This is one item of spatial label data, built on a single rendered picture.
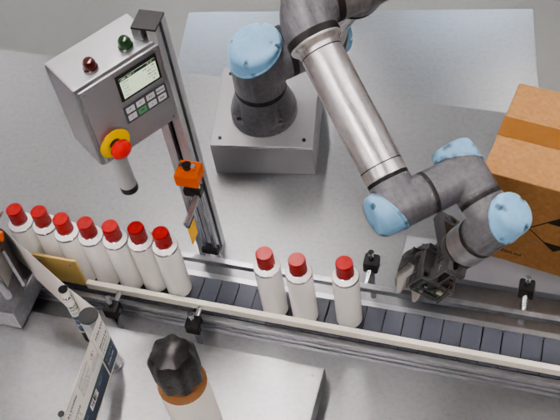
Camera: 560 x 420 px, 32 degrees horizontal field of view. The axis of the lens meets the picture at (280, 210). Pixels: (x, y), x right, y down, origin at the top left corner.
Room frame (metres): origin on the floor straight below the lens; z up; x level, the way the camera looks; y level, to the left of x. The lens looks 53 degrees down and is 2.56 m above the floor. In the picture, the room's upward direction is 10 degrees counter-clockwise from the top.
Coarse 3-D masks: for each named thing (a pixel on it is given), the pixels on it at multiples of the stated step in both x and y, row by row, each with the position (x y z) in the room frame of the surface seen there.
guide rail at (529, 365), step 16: (96, 288) 1.14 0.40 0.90; (112, 288) 1.12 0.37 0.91; (128, 288) 1.11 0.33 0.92; (176, 304) 1.07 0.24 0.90; (192, 304) 1.05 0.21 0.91; (208, 304) 1.04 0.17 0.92; (224, 304) 1.03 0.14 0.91; (272, 320) 0.98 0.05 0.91; (288, 320) 0.97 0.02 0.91; (304, 320) 0.97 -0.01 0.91; (352, 336) 0.92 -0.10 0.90; (368, 336) 0.91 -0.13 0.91; (384, 336) 0.90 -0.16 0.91; (448, 352) 0.85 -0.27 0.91; (464, 352) 0.84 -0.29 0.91; (480, 352) 0.83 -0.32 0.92; (528, 368) 0.79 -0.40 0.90; (544, 368) 0.78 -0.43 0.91
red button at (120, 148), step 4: (116, 140) 1.13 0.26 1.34; (120, 140) 1.13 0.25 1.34; (124, 140) 1.13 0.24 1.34; (112, 144) 1.13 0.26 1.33; (116, 144) 1.12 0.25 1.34; (120, 144) 1.12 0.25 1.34; (124, 144) 1.12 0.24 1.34; (128, 144) 1.12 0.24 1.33; (112, 148) 1.11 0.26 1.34; (116, 148) 1.11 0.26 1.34; (120, 148) 1.11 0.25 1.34; (124, 148) 1.11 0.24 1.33; (128, 148) 1.12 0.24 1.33; (112, 152) 1.11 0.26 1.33; (116, 152) 1.11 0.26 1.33; (120, 152) 1.11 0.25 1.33; (124, 152) 1.11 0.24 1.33; (128, 152) 1.12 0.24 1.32; (112, 156) 1.11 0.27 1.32; (116, 156) 1.11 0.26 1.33; (120, 156) 1.11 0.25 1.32; (124, 156) 1.11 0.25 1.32
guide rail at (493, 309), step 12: (216, 264) 1.11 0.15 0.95; (228, 264) 1.10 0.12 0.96; (240, 264) 1.09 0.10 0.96; (252, 264) 1.08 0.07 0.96; (324, 276) 1.03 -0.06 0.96; (360, 288) 0.99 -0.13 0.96; (372, 288) 0.98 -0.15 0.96; (384, 288) 0.98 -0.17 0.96; (396, 288) 0.97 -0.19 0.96; (420, 300) 0.94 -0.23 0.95; (444, 300) 0.93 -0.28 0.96; (456, 300) 0.92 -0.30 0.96; (492, 312) 0.89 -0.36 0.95; (504, 312) 0.88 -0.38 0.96; (516, 312) 0.87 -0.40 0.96; (528, 312) 0.87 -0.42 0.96
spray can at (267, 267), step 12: (264, 252) 1.02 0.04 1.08; (264, 264) 1.01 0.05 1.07; (276, 264) 1.02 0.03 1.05; (264, 276) 1.00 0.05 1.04; (276, 276) 1.00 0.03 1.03; (264, 288) 1.00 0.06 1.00; (276, 288) 1.00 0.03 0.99; (264, 300) 1.00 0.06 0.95; (276, 300) 1.00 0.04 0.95; (276, 312) 1.00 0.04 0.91
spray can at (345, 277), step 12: (336, 264) 0.97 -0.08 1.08; (348, 264) 0.96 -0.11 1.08; (336, 276) 0.97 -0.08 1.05; (348, 276) 0.95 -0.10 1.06; (336, 288) 0.96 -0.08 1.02; (348, 288) 0.95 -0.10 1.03; (336, 300) 0.96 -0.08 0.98; (348, 300) 0.95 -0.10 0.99; (360, 300) 0.96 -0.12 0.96; (336, 312) 0.97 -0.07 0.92; (348, 312) 0.95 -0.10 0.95; (360, 312) 0.96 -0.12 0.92; (348, 324) 0.95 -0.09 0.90; (360, 324) 0.95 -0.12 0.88
